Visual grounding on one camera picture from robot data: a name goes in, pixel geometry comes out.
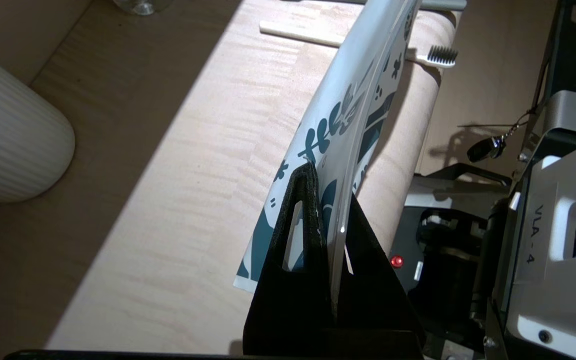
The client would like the white ribbed ceramic mug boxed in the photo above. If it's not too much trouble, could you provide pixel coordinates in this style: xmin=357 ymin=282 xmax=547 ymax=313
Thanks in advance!
xmin=0 ymin=46 xmax=77 ymax=219

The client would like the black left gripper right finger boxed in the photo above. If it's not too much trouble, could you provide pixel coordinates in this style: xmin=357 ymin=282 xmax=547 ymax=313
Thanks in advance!
xmin=338 ymin=194 xmax=425 ymax=357

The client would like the white horse-print paper pouch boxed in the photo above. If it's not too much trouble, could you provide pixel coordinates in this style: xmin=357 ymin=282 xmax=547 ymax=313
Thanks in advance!
xmin=233 ymin=0 xmax=422 ymax=321

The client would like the black key fob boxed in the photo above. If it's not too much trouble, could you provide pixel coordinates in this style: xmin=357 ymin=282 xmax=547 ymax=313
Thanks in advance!
xmin=467 ymin=135 xmax=509 ymax=164

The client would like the small clear water bottle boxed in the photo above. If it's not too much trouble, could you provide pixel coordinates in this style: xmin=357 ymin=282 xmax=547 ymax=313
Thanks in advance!
xmin=113 ymin=0 xmax=170 ymax=16

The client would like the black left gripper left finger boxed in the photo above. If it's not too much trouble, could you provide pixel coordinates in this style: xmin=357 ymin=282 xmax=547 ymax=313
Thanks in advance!
xmin=243 ymin=162 xmax=336 ymax=356

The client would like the beige handle toothbrush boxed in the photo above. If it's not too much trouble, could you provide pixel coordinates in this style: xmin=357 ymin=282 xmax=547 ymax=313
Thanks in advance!
xmin=259 ymin=20 xmax=459 ymax=69

